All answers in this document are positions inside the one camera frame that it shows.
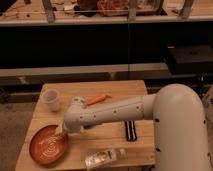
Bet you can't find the translucent plastic cup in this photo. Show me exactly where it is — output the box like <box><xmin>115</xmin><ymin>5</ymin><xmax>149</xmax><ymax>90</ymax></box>
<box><xmin>41</xmin><ymin>89</ymin><xmax>60</xmax><ymax>112</ymax></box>

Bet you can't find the long wooden shelf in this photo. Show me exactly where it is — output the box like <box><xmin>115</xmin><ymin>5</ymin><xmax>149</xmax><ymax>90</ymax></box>
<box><xmin>0</xmin><ymin>0</ymin><xmax>213</xmax><ymax>27</ymax></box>

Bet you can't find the orange ceramic bowl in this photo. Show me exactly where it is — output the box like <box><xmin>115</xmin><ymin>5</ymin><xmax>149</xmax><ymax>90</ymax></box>
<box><xmin>29</xmin><ymin>125</ymin><xmax>69</xmax><ymax>165</ymax></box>

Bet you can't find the orange carrot toy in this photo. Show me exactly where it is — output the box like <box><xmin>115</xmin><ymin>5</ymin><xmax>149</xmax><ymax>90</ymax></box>
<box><xmin>87</xmin><ymin>95</ymin><xmax>110</xmax><ymax>106</ymax></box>

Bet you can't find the blue small object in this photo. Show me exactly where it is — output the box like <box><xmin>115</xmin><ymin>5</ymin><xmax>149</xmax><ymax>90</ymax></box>
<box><xmin>83</xmin><ymin>124</ymin><xmax>94</xmax><ymax>129</ymax></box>

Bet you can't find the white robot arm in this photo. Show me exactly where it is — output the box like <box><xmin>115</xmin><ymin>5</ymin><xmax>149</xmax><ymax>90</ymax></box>
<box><xmin>63</xmin><ymin>84</ymin><xmax>212</xmax><ymax>171</ymax></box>

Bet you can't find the clear plastic bottle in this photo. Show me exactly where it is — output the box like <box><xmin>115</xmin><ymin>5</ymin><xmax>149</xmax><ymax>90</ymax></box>
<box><xmin>85</xmin><ymin>148</ymin><xmax>126</xmax><ymax>170</ymax></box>

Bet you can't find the black striped rectangular object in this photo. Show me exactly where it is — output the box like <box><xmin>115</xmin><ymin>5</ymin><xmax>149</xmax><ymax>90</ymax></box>
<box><xmin>125</xmin><ymin>121</ymin><xmax>137</xmax><ymax>141</ymax></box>

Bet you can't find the orange clutter on shelf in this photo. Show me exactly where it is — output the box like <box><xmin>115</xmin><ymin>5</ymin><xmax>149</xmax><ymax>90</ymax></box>
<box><xmin>77</xmin><ymin>0</ymin><xmax>128</xmax><ymax>16</ymax></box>

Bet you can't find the black box on shelf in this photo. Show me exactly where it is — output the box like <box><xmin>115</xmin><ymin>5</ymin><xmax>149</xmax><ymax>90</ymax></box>
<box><xmin>165</xmin><ymin>45</ymin><xmax>213</xmax><ymax>74</ymax></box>

